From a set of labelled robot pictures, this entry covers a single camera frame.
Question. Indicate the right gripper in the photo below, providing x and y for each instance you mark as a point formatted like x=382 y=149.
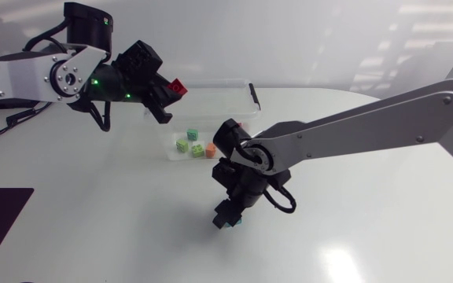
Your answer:
x=229 y=210

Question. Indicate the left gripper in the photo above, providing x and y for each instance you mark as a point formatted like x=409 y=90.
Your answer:
x=148 y=88

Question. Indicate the red toy brick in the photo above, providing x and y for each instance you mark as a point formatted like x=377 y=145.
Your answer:
x=177 y=87

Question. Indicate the light blue toy brick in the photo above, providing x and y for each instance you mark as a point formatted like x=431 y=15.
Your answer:
x=236 y=223

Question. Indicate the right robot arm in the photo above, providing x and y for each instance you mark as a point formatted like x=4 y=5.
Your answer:
x=368 y=122

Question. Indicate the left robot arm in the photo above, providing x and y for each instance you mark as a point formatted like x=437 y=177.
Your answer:
x=26 y=76

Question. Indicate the clear plastic container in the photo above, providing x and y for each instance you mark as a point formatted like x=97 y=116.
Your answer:
x=214 y=106

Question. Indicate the teal toy brick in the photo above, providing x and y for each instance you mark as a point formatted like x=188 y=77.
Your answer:
x=192 y=134

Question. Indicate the light green toy brick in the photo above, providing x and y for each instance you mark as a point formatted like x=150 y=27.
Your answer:
x=182 y=145

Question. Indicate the orange toy brick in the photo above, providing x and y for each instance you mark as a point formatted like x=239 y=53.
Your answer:
x=211 y=150

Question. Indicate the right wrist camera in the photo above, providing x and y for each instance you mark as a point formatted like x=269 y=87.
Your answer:
x=223 y=175

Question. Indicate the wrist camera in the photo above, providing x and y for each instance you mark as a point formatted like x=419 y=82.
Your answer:
x=138 y=59
x=223 y=175

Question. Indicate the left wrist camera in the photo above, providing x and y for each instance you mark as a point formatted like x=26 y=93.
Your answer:
x=138 y=59

